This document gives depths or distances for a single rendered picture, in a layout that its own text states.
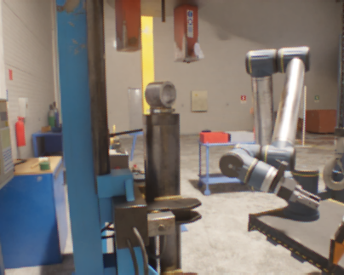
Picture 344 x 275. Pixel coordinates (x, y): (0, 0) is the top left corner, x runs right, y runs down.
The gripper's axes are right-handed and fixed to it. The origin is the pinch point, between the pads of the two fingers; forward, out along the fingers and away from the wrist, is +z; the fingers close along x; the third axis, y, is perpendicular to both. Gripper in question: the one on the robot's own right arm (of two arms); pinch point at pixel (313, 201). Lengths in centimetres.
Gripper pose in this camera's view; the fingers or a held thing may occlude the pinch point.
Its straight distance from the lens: 118.6
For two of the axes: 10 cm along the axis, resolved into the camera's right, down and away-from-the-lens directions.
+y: -2.9, 9.0, 3.1
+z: 8.1, 4.1, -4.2
